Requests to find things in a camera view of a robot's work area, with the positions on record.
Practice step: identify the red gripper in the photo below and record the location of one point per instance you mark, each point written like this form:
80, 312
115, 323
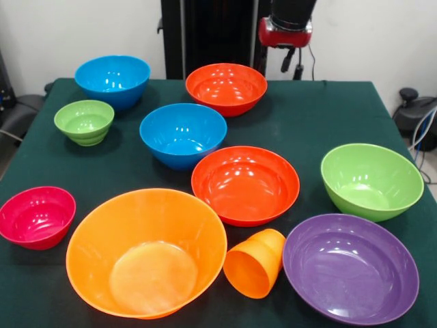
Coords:
285, 37

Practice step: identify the red-orange plastic bowl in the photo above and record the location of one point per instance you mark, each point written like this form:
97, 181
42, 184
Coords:
246, 191
225, 100

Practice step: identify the dark green tablecloth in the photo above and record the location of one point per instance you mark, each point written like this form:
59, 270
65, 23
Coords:
307, 119

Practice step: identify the black wheeled base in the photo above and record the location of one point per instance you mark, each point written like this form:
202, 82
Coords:
409, 116
20, 112

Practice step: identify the blue plastic bowl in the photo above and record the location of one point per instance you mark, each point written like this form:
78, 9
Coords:
182, 155
112, 92

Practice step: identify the large green plastic bowl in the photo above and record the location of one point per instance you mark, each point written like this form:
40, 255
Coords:
372, 184

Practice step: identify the orange plastic cup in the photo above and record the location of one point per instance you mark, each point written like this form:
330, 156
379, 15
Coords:
252, 270

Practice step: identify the small green plastic bowl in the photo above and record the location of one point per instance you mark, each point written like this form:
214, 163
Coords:
83, 136

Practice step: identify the purple plastic bowl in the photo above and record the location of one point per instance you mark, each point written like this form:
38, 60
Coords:
350, 270

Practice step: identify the large orange plastic bowl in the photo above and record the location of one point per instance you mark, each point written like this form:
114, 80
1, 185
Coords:
147, 239

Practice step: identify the pink plastic bowl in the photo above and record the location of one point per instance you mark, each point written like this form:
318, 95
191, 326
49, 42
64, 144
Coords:
37, 218

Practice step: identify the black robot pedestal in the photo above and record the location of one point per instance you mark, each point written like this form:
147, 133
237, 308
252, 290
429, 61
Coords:
211, 34

